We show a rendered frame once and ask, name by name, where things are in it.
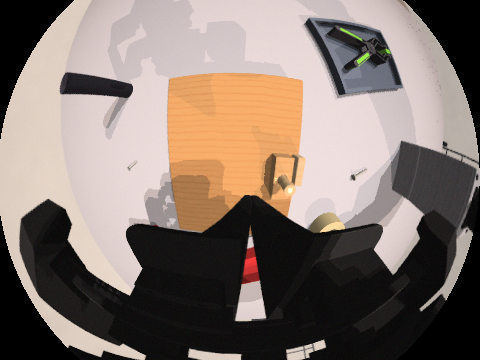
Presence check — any beige ring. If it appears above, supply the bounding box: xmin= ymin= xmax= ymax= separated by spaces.
xmin=309 ymin=212 xmax=345 ymax=233

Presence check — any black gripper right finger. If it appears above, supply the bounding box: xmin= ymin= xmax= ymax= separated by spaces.
xmin=250 ymin=195 xmax=383 ymax=320

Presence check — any black cylinder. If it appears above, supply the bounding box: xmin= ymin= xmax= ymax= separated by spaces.
xmin=60 ymin=72 xmax=133 ymax=98

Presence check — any red open tray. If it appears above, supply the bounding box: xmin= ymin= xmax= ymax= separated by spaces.
xmin=242 ymin=247 xmax=260 ymax=284

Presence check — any light wooden board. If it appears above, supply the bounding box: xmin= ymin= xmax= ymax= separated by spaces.
xmin=168 ymin=73 xmax=303 ymax=232

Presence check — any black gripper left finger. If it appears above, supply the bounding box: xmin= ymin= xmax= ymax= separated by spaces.
xmin=126 ymin=195 xmax=252 ymax=321

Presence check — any wooden dowel pin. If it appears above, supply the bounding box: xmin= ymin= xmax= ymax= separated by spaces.
xmin=277 ymin=175 xmax=296 ymax=196

